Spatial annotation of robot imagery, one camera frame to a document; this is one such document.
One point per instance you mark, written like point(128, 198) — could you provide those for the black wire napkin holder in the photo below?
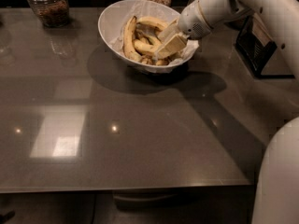
point(259, 52)

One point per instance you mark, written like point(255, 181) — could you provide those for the right glass jar with nuts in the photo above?
point(237, 24)

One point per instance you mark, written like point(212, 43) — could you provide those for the left long yellow banana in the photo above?
point(128, 38)

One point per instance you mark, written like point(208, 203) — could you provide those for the white oval bowl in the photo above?
point(109, 21)

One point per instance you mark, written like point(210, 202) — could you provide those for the bottom small banana pieces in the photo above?
point(146, 59)

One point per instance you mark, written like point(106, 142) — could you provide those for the glass jar with nuts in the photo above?
point(52, 13)
point(237, 24)

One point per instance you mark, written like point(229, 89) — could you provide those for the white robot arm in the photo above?
point(277, 192)

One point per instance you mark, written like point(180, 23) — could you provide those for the top curved yellow banana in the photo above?
point(156, 23)

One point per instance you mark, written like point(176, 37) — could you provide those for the middle small banana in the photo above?
point(153, 40)

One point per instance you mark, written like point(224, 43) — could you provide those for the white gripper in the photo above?
point(191, 21)

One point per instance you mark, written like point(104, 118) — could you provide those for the left glass jar with nuts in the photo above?
point(52, 13)

